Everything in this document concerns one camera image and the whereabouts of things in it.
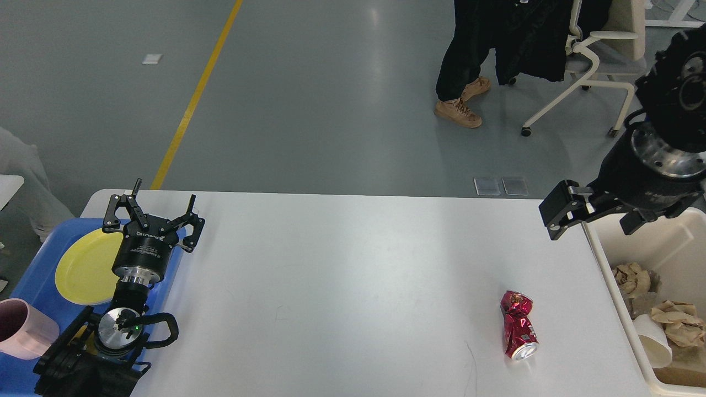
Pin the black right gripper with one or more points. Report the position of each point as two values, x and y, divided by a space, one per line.
641 176

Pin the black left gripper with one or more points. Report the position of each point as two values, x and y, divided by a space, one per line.
144 255

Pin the yellow plastic plate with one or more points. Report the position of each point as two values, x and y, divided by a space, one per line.
84 275

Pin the aluminium foil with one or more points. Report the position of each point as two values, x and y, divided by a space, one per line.
640 305

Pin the small brown paper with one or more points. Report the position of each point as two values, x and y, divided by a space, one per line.
680 322

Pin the white paper cup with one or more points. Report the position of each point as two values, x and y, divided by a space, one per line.
654 341

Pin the red snack wrapper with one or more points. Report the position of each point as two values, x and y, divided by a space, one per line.
520 337

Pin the pink mug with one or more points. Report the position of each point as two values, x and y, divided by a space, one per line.
26 333

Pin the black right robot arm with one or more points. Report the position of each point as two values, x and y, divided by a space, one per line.
671 95

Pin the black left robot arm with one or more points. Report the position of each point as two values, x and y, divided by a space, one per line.
98 355

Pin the white plastic bin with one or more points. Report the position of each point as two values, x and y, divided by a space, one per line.
674 249

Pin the floor outlet plates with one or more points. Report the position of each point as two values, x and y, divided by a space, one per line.
501 186

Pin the blue plastic tray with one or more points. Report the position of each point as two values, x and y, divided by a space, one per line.
37 287

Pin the white side table left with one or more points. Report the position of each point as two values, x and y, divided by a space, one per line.
10 185

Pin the person in white trousers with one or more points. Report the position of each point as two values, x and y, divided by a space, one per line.
34 198

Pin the white office chair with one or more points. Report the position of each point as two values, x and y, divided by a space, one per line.
604 57

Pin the black jacket on chair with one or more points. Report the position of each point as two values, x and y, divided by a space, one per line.
530 39

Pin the person in black trousers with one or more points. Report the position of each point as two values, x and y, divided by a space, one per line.
459 77

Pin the white desk leg background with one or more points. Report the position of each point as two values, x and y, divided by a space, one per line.
674 14

